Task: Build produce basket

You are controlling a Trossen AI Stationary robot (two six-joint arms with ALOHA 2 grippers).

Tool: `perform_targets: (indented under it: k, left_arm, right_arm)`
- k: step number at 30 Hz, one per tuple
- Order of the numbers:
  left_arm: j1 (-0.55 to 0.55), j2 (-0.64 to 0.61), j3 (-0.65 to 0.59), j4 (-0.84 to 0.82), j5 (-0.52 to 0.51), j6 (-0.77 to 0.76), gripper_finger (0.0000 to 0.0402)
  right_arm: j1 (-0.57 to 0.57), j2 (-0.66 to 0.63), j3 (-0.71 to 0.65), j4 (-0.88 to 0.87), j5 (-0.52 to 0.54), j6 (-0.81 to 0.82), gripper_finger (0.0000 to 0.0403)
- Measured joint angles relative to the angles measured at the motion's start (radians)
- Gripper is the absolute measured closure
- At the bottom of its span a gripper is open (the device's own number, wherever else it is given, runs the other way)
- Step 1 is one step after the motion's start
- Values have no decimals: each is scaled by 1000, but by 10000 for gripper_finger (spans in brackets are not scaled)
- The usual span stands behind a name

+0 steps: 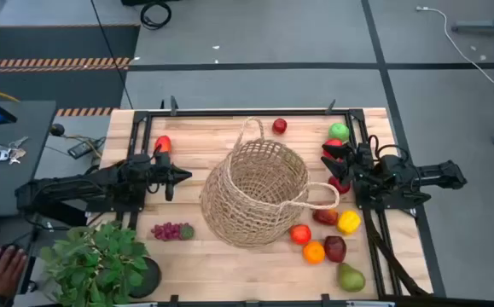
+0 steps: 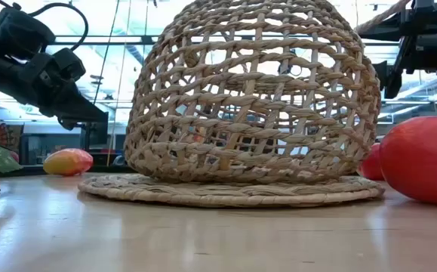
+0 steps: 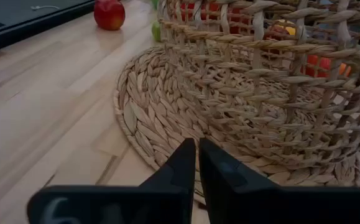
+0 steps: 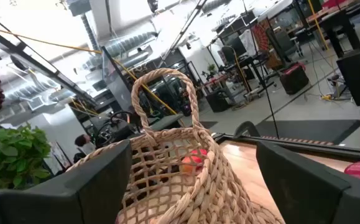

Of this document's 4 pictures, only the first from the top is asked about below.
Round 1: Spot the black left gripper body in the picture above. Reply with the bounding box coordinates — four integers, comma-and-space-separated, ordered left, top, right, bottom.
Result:
137, 147, 176, 203

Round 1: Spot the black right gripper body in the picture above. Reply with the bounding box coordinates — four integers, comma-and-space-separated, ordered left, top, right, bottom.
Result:
344, 142, 378, 195

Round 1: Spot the green apple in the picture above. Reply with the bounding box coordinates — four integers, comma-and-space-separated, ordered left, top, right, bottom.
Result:
328, 122, 351, 142

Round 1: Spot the red-orange mango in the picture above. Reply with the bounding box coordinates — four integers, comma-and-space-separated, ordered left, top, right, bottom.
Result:
154, 135, 173, 155

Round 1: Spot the yellow bell pepper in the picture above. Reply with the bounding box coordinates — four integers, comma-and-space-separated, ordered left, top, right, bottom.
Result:
336, 210, 363, 236

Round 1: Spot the purple grape bunch with leaf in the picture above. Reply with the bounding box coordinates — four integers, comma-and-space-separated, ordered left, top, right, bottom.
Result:
150, 221, 195, 243

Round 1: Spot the small red apple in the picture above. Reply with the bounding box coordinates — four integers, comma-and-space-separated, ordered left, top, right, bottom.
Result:
271, 118, 288, 136

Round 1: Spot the dark maroon fruit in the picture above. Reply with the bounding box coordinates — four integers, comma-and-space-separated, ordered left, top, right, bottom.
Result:
323, 235, 348, 264

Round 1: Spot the orange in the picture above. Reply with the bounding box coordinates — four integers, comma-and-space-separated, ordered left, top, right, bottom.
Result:
302, 240, 327, 265

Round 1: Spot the woven seagrass basket with handles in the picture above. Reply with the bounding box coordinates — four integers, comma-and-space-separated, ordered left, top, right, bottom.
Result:
199, 116, 340, 251

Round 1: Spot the black power adapter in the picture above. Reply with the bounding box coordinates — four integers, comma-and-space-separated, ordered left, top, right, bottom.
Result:
67, 136, 107, 160

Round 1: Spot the green pear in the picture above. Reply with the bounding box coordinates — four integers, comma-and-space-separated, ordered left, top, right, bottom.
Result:
337, 262, 367, 293

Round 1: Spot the potted green leafy plant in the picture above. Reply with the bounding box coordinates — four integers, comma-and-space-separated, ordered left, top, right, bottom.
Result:
38, 220, 163, 307

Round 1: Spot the dark grey side desk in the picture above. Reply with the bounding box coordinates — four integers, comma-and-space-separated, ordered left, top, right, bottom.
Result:
0, 100, 58, 307

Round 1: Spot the black hazard-striped floor mat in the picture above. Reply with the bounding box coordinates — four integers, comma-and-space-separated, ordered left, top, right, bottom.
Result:
0, 23, 142, 119

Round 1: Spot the black floor box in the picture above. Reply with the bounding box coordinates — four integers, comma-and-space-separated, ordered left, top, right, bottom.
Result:
120, 0, 180, 7

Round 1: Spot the person's hand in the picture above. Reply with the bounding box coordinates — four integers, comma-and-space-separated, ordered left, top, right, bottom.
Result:
0, 245, 29, 299

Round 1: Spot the black metal table frame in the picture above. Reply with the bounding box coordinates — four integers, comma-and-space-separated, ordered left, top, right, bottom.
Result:
125, 108, 404, 307

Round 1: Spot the black cable sleeve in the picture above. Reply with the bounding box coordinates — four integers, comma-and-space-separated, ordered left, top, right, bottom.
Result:
363, 208, 429, 298

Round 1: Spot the thin black cable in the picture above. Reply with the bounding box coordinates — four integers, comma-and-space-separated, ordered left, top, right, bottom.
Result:
89, 0, 135, 111

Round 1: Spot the coiled black cable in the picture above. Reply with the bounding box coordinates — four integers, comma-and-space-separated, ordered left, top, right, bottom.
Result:
139, 1, 173, 32

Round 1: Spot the white cable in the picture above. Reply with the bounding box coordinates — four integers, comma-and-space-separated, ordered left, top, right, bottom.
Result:
415, 5, 494, 87

